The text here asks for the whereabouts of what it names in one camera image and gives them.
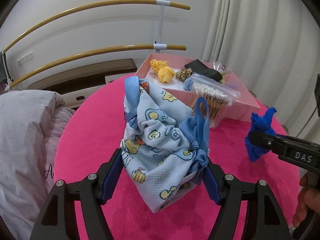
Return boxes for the royal blue knit cloth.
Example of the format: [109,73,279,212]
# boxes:
[245,107,277,162]

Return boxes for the cotton swab bag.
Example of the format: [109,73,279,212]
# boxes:
[190,73,240,128]

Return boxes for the blue cartoon drawstring bag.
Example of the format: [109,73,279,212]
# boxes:
[120,76,209,213]

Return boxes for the pastel organza scrunchie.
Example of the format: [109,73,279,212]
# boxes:
[213,61,232,85]

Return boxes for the light blue scrunchie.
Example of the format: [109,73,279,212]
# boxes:
[183,77,194,92]

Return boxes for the black fabric pouch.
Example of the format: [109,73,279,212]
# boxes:
[185,60,222,82]

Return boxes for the beige satin scrunchie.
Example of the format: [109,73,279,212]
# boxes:
[175,68,193,82]

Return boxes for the yellow knit scrunchie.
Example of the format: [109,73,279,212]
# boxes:
[150,59,175,83]

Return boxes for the person right hand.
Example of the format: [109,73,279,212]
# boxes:
[292,173,320,228]

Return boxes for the pink round table cover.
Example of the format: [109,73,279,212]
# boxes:
[54,79,299,239]

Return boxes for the grey white pillow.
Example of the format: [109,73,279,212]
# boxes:
[1,90,75,239]

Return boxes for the white lace trimmed curtain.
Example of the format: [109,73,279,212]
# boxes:
[203,0,319,140]

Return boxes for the pink cardboard box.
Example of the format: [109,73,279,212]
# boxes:
[136,53,260,122]

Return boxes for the low brown white cabinet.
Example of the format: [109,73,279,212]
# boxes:
[28,59,137,109]

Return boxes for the lower wooden ballet barre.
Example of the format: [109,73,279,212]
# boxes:
[5,43,187,92]

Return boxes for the wooden ballet barre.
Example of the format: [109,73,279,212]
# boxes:
[5,43,187,92]
[3,0,190,53]

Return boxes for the grey clothes on barre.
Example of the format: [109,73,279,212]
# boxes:
[0,50,12,93]

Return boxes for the white barre stand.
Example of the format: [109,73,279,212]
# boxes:
[154,0,170,53]

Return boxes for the upper wooden ballet barre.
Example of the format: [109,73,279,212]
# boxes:
[3,0,190,53]

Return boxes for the white wall socket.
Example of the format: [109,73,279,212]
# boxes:
[17,51,34,67]

